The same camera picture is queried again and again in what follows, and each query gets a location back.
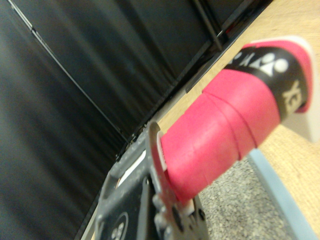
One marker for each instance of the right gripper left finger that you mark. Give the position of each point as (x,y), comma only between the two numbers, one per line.
(117,172)

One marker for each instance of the curtain stand pole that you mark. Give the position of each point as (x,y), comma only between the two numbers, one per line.
(33,31)
(208,25)

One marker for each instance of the blue litter tray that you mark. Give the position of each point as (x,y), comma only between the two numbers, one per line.
(237,212)

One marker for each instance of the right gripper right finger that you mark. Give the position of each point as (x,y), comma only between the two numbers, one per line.
(166,200)

